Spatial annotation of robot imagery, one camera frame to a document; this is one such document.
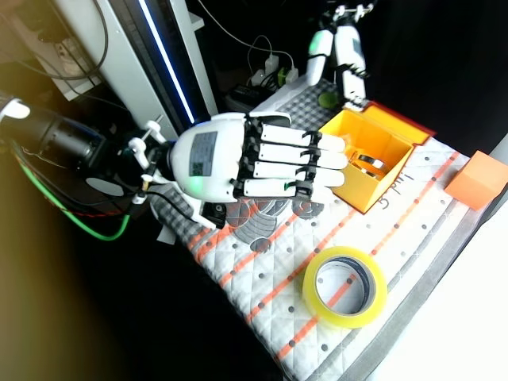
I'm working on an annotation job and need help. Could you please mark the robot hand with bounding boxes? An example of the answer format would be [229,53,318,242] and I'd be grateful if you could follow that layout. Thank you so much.
[168,112,352,231]
[306,23,372,113]

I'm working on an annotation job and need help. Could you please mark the metal ring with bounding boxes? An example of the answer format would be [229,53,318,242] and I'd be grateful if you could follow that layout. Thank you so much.
[355,152,387,179]

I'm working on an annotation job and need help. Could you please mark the yellow box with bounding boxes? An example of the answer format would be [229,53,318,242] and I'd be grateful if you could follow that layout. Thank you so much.
[318,100,437,215]

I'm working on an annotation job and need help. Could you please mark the green round toy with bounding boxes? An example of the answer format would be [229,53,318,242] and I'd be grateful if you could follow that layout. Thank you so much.
[319,91,341,110]

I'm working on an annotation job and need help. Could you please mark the black power adapter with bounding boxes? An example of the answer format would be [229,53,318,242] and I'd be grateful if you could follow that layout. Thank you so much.
[231,83,275,107]

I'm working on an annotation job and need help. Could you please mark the white power strip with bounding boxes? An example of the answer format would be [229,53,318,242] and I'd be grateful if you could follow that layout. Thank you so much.
[249,67,299,87]

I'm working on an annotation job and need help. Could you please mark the white column with blue light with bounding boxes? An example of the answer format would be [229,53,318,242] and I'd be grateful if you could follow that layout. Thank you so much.
[53,0,219,138]

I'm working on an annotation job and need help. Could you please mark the quilted cloth with orange stripes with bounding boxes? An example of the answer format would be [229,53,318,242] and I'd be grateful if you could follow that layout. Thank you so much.
[148,77,493,381]

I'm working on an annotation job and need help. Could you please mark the yellow adhesive tape roll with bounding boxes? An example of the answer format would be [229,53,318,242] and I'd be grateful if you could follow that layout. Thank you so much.
[302,245,388,329]

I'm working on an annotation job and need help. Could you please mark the orange block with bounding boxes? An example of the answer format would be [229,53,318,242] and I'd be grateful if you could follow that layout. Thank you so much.
[444,149,508,211]

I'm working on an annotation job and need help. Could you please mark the white cable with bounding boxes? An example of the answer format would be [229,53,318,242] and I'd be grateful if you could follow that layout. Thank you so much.
[197,0,295,76]

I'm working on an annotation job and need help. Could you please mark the green cable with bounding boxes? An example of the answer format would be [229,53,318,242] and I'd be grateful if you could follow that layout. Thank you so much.
[15,158,132,242]

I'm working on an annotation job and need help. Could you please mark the black cable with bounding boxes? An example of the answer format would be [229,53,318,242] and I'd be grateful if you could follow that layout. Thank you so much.
[0,0,110,82]

